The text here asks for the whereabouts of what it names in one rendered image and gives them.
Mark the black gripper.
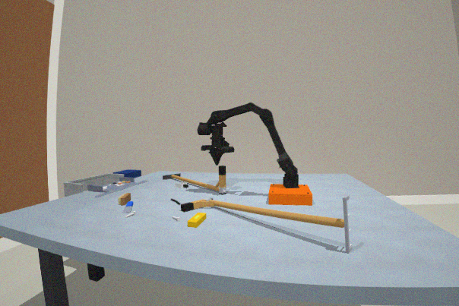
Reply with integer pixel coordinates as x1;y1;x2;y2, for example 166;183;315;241
201;135;234;166

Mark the yellow rectangular block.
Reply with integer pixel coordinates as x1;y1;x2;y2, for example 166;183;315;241
188;213;207;228

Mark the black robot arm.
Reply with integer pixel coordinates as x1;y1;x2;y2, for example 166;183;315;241
198;103;299;188

